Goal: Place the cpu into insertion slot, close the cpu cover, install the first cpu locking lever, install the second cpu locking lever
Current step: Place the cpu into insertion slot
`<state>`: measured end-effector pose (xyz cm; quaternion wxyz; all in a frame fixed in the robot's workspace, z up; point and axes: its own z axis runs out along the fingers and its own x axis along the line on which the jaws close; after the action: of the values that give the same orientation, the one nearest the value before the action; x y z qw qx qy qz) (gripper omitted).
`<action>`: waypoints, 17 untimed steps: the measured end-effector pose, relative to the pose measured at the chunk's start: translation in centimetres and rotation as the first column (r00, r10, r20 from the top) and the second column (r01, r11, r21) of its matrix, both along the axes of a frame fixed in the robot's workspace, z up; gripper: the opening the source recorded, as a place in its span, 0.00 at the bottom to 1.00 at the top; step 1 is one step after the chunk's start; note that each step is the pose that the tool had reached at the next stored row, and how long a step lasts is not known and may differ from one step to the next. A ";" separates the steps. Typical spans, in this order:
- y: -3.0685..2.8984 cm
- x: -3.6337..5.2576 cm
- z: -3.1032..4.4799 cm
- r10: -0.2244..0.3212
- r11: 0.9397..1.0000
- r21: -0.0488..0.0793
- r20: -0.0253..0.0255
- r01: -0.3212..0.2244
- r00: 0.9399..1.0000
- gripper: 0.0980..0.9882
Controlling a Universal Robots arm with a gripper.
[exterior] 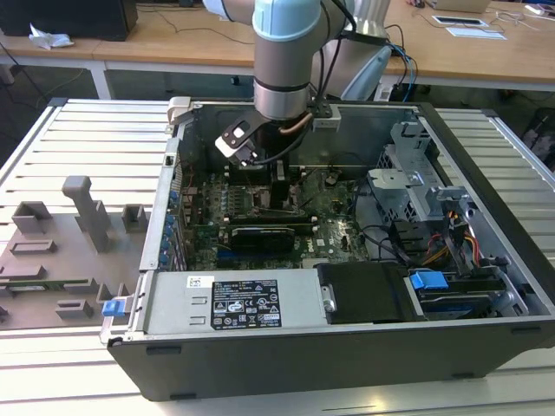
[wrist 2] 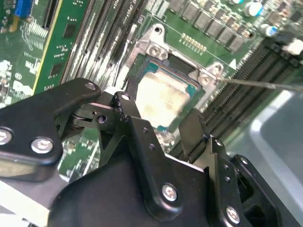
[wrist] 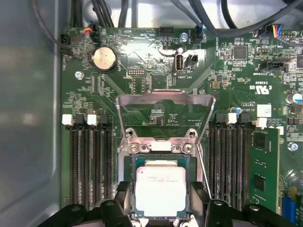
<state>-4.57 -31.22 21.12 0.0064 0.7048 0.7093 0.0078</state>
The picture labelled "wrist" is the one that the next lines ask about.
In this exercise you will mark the green motherboard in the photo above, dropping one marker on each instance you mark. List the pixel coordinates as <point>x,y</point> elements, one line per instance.
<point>142,82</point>

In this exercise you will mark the silver board screw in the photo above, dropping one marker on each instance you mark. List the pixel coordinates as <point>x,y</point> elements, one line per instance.
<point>292,146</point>
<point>183,37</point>
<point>79,75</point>

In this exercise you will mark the internal USB port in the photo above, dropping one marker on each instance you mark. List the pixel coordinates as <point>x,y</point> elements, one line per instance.
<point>178,62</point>

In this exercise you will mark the green RAM stick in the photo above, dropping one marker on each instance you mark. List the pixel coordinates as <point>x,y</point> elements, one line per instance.
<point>265,153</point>

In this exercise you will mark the metal socket cover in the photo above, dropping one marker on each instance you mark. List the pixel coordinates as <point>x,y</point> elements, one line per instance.
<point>132,97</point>

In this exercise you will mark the CPU socket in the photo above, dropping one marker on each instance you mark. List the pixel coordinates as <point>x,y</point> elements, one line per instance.
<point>193,165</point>

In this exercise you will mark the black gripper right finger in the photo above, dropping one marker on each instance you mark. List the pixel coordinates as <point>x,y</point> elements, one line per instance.
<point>197,196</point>

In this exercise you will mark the silver CPU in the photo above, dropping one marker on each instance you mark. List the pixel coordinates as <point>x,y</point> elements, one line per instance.
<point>161,196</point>

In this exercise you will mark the metal locking lever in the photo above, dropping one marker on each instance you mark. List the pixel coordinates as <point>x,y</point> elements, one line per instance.
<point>204,170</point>

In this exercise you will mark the blue expansion slot latch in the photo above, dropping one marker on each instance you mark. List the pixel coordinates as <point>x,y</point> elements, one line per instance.
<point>288,208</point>

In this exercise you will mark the silver coin battery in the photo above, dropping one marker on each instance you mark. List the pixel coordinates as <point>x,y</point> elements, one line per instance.
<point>104,59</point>

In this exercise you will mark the square black chip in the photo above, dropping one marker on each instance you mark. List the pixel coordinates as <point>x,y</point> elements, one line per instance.
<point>240,52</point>

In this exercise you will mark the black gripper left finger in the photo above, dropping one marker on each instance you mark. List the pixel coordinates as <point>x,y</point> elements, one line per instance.
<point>123,196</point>

